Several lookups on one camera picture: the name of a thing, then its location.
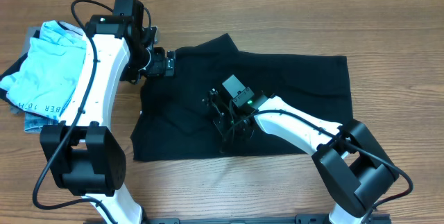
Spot folded blue jeans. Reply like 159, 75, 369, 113
24, 112, 58, 133

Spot light blue folded t-shirt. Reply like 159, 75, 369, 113
1, 20, 87, 121

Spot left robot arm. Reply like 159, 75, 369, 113
40, 0, 176, 223

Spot black t-shirt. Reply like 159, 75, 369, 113
131, 34, 352, 162

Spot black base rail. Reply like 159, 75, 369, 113
138, 212, 393, 224

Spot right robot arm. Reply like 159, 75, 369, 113
202, 76, 399, 223

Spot grey folded garment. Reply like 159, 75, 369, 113
1, 26, 40, 114

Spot black folded garment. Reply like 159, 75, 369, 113
1, 28, 40, 79

